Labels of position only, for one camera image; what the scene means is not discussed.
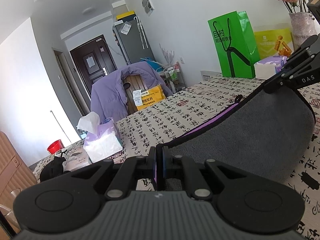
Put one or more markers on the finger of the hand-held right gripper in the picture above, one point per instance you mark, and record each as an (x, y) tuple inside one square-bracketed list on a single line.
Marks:
[(275, 83), (303, 51)]

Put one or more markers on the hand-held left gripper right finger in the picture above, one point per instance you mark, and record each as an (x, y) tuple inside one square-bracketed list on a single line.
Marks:
[(165, 165)]

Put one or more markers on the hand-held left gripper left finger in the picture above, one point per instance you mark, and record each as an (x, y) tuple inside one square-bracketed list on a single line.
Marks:
[(154, 170)]

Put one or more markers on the grey towel with purple edge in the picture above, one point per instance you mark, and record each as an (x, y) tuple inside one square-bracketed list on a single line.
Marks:
[(240, 135)]

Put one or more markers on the purple tissue pack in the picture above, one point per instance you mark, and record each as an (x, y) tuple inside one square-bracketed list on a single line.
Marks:
[(267, 67), (102, 142)]

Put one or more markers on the textured pale vase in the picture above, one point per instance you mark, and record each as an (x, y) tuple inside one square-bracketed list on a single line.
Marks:
[(302, 27)]

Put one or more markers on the yellow paper bag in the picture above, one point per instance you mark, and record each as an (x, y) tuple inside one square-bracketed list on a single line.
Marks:
[(270, 42)]

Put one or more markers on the green shopping bag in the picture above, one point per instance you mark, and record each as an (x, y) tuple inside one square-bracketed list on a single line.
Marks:
[(232, 47)]

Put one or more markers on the yellow delivery bag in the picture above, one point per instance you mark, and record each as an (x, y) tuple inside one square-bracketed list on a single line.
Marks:
[(152, 96)]

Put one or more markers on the pale flat box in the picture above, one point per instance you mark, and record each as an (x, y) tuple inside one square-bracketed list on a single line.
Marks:
[(77, 160)]

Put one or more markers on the metal rack with bottles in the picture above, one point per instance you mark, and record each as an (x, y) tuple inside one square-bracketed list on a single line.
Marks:
[(175, 77)]

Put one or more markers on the wooden chair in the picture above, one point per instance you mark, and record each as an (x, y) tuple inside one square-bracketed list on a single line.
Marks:
[(132, 82)]

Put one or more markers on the purple jacket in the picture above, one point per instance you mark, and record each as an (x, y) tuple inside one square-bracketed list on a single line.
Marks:
[(107, 92)]

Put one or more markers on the black pouch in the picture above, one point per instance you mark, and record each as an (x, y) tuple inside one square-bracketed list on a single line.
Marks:
[(52, 167)]

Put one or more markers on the blue bag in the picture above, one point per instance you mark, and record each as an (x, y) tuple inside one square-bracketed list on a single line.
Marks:
[(152, 63)]

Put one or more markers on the red bucket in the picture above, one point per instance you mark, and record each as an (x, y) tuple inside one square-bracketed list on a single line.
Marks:
[(54, 147)]

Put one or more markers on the dried pampas grass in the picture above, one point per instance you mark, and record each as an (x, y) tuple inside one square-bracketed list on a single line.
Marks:
[(168, 53)]

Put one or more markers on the dark brown door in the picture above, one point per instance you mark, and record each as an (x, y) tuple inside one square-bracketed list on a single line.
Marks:
[(92, 65)]

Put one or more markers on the grey refrigerator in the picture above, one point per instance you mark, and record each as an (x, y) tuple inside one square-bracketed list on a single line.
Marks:
[(132, 42)]

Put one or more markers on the folded white umbrella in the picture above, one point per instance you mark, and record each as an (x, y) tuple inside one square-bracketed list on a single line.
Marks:
[(140, 32)]

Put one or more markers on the beige suitcase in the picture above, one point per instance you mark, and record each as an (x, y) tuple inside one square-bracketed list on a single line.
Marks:
[(12, 167)]

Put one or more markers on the clear glass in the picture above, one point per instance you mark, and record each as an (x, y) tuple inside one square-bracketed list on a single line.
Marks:
[(10, 202)]

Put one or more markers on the yellow and black box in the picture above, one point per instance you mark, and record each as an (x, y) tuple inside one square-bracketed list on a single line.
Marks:
[(126, 15)]

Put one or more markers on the round ceiling light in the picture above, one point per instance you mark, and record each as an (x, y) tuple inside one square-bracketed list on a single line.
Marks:
[(88, 10)]

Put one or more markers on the white wall socket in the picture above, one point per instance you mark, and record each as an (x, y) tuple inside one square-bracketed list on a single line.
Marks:
[(181, 60)]

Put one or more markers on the white wall panel box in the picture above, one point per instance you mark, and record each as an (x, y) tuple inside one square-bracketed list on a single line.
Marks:
[(147, 2)]

